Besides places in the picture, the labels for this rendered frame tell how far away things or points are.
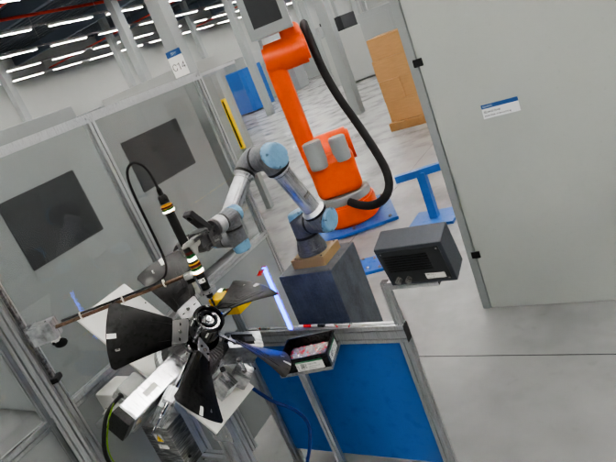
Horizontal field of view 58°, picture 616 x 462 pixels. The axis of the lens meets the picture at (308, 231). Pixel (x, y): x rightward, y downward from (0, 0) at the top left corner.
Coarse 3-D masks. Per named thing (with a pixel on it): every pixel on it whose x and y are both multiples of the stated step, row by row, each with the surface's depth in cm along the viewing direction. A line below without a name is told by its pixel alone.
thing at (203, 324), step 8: (200, 312) 204; (208, 312) 205; (216, 312) 207; (192, 320) 200; (200, 320) 201; (216, 320) 204; (224, 320) 205; (192, 328) 201; (200, 328) 199; (208, 328) 200; (216, 328) 201; (192, 336) 203; (200, 336) 201; (208, 336) 201; (216, 336) 205; (184, 344) 205; (192, 344) 205; (208, 344) 208; (216, 344) 210
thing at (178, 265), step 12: (180, 252) 223; (156, 264) 220; (168, 264) 220; (180, 264) 219; (144, 276) 218; (156, 276) 218; (168, 276) 217; (168, 288) 215; (180, 288) 214; (192, 288) 213; (168, 300) 213; (180, 300) 212
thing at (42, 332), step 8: (48, 320) 209; (56, 320) 212; (32, 328) 206; (40, 328) 205; (48, 328) 206; (32, 336) 206; (40, 336) 206; (48, 336) 207; (56, 336) 207; (32, 344) 208; (40, 344) 207
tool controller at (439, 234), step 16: (432, 224) 199; (384, 240) 205; (400, 240) 200; (416, 240) 196; (432, 240) 192; (448, 240) 196; (384, 256) 203; (400, 256) 200; (416, 256) 197; (432, 256) 195; (448, 256) 194; (400, 272) 206; (416, 272) 203; (432, 272) 200; (448, 272) 197
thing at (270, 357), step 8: (240, 344) 204; (248, 344) 211; (256, 352) 204; (264, 352) 208; (272, 352) 215; (280, 352) 219; (264, 360) 201; (272, 360) 204; (280, 360) 209; (288, 360) 213; (280, 368) 202; (288, 368) 206
